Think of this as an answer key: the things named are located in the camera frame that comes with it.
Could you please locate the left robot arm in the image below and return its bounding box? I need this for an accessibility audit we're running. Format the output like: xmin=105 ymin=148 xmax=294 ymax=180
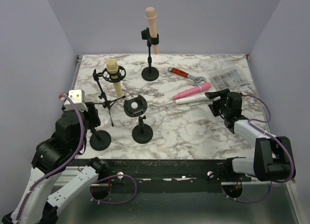
xmin=2 ymin=102 xmax=108 ymax=224

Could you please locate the red handled adjustable wrench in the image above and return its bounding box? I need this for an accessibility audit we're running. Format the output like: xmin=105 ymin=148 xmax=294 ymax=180
xmin=168 ymin=67 xmax=207 ymax=85

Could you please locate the peach microphone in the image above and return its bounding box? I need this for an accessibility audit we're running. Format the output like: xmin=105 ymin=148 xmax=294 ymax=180
xmin=145 ymin=7 xmax=159 ymax=54

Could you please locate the white grey-headed microphone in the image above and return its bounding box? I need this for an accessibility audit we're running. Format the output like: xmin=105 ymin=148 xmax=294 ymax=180
xmin=175 ymin=94 xmax=209 ymax=105

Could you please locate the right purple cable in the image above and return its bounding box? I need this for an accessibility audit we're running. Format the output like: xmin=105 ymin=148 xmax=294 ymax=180
xmin=242 ymin=93 xmax=296 ymax=203

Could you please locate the beige microphone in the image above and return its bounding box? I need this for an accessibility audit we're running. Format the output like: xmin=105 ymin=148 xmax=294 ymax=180
xmin=106 ymin=59 xmax=123 ymax=97

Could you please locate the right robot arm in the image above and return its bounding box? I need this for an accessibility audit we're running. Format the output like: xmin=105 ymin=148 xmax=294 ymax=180
xmin=205 ymin=89 xmax=296 ymax=183

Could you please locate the black clip round-base stand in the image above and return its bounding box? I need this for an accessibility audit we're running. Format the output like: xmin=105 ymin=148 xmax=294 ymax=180
xmin=89 ymin=128 xmax=111 ymax=151

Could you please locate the clear plastic parts box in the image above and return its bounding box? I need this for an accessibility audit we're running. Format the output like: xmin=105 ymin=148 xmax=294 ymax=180
xmin=209 ymin=66 xmax=248 ymax=91

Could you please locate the pink microphone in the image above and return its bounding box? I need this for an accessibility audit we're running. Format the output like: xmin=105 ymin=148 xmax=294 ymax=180
xmin=172 ymin=82 xmax=211 ymax=100

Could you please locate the tall black round-base stand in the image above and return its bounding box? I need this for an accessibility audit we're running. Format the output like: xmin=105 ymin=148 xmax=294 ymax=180
xmin=141 ymin=28 xmax=159 ymax=81

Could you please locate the black tripod shock-mount stand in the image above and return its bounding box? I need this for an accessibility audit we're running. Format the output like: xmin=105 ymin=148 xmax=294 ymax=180
xmin=92 ymin=65 xmax=126 ymax=126

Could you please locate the black shock-mount round-base stand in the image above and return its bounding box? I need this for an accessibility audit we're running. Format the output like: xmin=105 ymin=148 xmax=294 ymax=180
xmin=124 ymin=95 xmax=153 ymax=144

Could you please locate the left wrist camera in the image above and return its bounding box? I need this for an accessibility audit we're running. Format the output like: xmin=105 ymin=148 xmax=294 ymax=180
xmin=59 ymin=89 xmax=88 ymax=112

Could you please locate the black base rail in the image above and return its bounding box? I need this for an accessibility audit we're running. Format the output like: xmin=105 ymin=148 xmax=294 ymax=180
xmin=60 ymin=157 xmax=252 ymax=193

